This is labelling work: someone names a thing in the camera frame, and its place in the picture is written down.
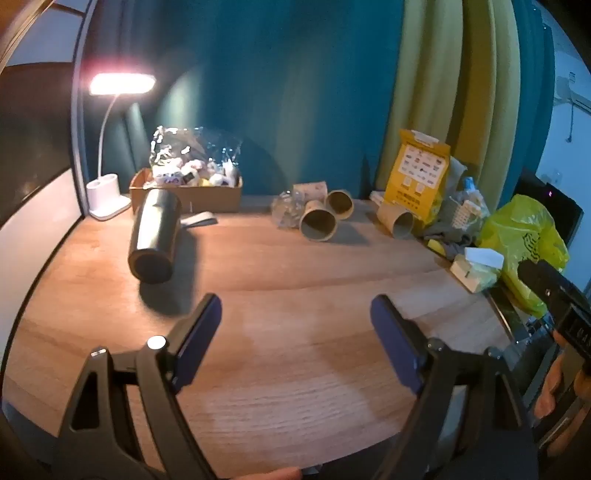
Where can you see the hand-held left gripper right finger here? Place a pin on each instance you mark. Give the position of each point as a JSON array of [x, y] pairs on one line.
[[398, 344]]

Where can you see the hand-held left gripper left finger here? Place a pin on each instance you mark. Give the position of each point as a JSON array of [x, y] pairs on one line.
[[198, 344]]

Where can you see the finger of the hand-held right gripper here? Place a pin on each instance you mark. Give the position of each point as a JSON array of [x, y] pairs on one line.
[[535, 276]]

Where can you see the stainless steel cup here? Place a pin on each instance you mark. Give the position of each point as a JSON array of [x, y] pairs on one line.
[[154, 230]]

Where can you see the brown paper cup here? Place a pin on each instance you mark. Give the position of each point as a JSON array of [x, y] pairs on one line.
[[317, 221], [396, 220], [340, 203], [311, 190]]

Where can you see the person's right hand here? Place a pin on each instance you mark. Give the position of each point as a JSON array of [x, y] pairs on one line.
[[551, 385]]

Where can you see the yellow plastic bag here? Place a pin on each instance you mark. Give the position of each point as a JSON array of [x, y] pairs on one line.
[[521, 240]]

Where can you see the tissue pack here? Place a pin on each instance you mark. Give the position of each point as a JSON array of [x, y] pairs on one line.
[[475, 272]]

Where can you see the black monitor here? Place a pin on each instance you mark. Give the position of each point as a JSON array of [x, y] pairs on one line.
[[551, 212]]

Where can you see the grey cloth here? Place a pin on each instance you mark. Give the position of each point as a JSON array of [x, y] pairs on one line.
[[455, 233]]

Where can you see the yellow sponge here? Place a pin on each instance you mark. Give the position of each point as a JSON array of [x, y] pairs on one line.
[[436, 247]]

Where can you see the plastic bottle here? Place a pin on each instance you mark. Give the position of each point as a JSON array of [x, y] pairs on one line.
[[469, 184]]

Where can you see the small grey flat object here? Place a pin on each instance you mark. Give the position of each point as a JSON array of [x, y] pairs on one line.
[[199, 219]]

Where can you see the cardboard box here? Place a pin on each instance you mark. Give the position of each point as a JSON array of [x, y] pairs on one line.
[[207, 199]]

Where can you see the yellow paper carton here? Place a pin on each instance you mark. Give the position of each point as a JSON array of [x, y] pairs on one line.
[[418, 175]]

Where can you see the crumpled clear plastic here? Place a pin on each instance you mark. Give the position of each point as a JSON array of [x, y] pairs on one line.
[[286, 210]]

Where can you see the white desk lamp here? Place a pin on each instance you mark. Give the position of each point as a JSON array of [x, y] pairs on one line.
[[105, 196]]

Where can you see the clear bag of small toys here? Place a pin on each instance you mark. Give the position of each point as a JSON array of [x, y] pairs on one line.
[[194, 159]]

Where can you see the white air conditioner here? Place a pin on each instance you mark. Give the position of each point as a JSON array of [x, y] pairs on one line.
[[573, 92]]

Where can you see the yellow-green curtain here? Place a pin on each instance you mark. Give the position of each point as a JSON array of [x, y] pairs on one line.
[[443, 83]]

